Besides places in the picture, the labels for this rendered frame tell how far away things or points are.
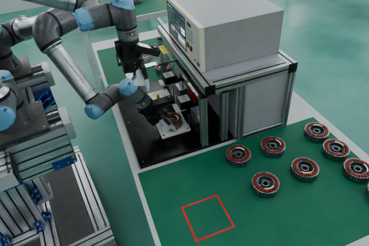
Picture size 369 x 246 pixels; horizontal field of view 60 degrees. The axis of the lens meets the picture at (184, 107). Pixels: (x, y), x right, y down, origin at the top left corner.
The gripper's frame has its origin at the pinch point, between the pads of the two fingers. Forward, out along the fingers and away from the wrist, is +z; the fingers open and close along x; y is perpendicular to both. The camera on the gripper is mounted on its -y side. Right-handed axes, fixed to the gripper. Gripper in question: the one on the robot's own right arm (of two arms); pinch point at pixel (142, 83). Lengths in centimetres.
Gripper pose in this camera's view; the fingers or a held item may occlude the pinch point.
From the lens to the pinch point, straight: 127.7
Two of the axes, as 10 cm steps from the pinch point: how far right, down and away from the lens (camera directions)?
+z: 0.6, 7.8, 6.2
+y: -8.8, 3.4, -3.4
